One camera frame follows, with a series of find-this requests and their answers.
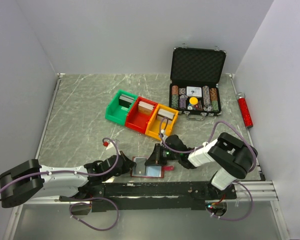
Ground black VIP card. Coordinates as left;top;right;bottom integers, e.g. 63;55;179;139
134;157;147;176

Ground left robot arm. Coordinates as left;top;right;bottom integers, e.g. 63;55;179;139
0;151;136;208

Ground cards in red bin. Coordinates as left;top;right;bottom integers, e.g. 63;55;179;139
137;101;155;116

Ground red glitter tube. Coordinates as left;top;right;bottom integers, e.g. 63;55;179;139
236;92;254;129

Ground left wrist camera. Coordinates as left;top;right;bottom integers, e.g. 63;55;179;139
103;139;120;153

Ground black poker chip case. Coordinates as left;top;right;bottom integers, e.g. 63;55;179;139
168;47;227;121

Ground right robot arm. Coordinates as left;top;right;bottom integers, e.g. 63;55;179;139
144;132;258;199

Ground yellow dealer chip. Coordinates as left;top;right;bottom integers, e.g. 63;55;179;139
189;97;199;106

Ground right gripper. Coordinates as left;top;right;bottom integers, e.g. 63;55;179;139
144;143;180;167

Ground cards in yellow bin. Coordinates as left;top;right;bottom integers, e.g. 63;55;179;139
156;108;175;122

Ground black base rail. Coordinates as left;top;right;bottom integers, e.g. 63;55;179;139
59;181;237;213

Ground yellow plastic bin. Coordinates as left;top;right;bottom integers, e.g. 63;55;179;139
145;104;179;140

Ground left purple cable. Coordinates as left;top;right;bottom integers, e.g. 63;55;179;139
0;137;122;231

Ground red leather card holder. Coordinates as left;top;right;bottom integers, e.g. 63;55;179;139
130;157;175;179

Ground cards in green bin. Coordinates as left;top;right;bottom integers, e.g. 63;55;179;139
118;94;135;109

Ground green plastic bin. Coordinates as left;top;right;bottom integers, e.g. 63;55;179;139
105;89;138;126

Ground red plastic bin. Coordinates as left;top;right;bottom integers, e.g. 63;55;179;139
124;96;158;134

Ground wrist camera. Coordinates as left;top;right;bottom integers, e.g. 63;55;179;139
103;139;120;153
159;129;168;142

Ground white playing card deck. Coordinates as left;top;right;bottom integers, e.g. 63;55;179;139
186;86;203;98

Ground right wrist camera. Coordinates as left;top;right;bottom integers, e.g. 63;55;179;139
159;129;168;142

